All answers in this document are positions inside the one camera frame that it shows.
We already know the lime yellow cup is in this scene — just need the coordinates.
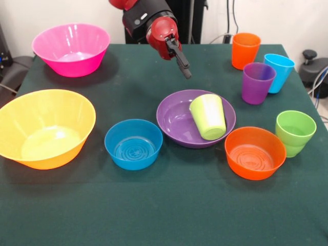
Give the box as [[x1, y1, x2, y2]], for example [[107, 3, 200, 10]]
[[189, 93, 227, 141]]

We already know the large orange yellow bowl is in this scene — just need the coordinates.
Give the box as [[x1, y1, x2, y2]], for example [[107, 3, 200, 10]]
[[0, 89, 97, 170]]

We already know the black equipment with knob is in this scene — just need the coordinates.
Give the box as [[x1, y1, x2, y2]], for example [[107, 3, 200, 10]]
[[299, 50, 328, 89]]

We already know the large pink bowl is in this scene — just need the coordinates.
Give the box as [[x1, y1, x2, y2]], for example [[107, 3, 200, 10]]
[[31, 23, 111, 78]]

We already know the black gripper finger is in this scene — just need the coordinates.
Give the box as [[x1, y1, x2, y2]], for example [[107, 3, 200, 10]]
[[166, 38, 192, 79], [172, 38, 191, 69]]

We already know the white cable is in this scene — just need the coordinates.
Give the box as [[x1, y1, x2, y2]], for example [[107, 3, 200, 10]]
[[209, 33, 228, 45]]

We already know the blue cable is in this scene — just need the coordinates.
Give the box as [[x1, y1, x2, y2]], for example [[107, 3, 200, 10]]
[[309, 65, 328, 108]]

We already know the purple cup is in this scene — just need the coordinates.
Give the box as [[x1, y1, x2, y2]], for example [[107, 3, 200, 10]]
[[241, 62, 277, 106]]

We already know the small blue bowl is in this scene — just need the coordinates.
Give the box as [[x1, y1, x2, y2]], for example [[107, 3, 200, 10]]
[[104, 118, 163, 171]]

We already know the purple bowl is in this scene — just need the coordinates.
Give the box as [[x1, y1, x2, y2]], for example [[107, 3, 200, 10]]
[[156, 89, 237, 149]]

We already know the black computer tower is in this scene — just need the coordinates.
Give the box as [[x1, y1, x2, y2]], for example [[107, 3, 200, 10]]
[[0, 23, 13, 75]]

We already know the orange cup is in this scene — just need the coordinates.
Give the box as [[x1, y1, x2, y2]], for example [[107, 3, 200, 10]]
[[232, 32, 261, 70]]

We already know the blue cup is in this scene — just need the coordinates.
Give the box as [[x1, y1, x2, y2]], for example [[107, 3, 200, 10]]
[[263, 53, 295, 94]]

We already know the dark green tablecloth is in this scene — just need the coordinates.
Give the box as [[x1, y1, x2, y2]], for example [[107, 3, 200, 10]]
[[0, 43, 328, 246]]

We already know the small orange bowl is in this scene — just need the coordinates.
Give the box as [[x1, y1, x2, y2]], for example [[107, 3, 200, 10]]
[[224, 126, 287, 181]]

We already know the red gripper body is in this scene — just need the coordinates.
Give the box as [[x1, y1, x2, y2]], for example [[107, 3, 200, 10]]
[[146, 17, 182, 61]]

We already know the green cup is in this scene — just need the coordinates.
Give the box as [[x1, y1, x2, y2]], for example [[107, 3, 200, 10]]
[[281, 142, 308, 158], [275, 110, 317, 148]]

